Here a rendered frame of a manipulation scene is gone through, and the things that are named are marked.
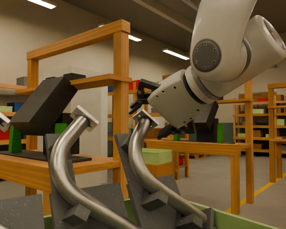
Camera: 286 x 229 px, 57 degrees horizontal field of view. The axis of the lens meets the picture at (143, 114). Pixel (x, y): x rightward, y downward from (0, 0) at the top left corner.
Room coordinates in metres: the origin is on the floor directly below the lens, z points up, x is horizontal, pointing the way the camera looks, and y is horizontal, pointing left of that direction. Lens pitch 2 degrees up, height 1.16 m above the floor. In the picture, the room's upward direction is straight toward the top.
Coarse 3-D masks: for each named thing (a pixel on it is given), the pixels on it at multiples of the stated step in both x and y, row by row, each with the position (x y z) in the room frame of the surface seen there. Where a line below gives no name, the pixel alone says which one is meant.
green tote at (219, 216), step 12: (192, 204) 0.67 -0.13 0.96; (48, 216) 0.58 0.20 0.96; (132, 216) 0.71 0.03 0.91; (216, 216) 0.62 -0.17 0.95; (228, 216) 0.59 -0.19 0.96; (240, 216) 0.58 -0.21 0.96; (48, 228) 0.58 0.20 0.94; (228, 228) 0.59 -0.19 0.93; (240, 228) 0.57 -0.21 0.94; (252, 228) 0.55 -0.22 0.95; (264, 228) 0.53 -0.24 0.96; (276, 228) 0.51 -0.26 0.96
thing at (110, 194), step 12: (48, 144) 0.52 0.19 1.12; (48, 156) 0.51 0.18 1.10; (72, 168) 0.53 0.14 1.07; (96, 192) 0.54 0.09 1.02; (108, 192) 0.55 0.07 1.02; (120, 192) 0.57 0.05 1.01; (60, 204) 0.49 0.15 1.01; (108, 204) 0.54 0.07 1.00; (120, 204) 0.56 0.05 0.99; (60, 216) 0.48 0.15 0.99; (60, 228) 0.47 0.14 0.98; (72, 228) 0.48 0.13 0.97; (84, 228) 0.49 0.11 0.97; (96, 228) 0.51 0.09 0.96; (108, 228) 0.52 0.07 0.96
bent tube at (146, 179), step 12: (144, 120) 0.62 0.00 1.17; (144, 132) 0.60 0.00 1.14; (132, 144) 0.57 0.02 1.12; (132, 156) 0.56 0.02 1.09; (132, 168) 0.56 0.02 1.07; (144, 168) 0.55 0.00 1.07; (144, 180) 0.55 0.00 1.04; (156, 180) 0.56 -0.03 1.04; (168, 192) 0.57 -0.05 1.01; (168, 204) 0.58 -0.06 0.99; (180, 204) 0.58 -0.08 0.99; (204, 216) 0.60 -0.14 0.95
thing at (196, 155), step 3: (180, 153) 9.38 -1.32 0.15; (183, 153) 9.31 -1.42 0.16; (189, 153) 9.16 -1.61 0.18; (192, 153) 9.08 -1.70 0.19; (195, 153) 9.02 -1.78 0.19; (180, 156) 9.56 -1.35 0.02; (183, 156) 9.66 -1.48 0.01; (192, 156) 9.56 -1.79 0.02; (195, 156) 9.00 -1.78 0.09; (198, 156) 9.04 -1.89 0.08; (204, 156) 9.44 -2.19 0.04; (207, 156) 9.67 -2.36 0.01
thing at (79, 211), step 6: (78, 204) 0.45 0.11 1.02; (72, 210) 0.46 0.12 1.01; (78, 210) 0.44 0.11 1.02; (84, 210) 0.45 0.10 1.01; (90, 210) 0.45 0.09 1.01; (66, 216) 0.46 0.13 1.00; (72, 216) 0.44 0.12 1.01; (78, 216) 0.44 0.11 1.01; (84, 216) 0.44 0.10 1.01; (66, 222) 0.48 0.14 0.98; (72, 222) 0.47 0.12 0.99; (78, 222) 0.46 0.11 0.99
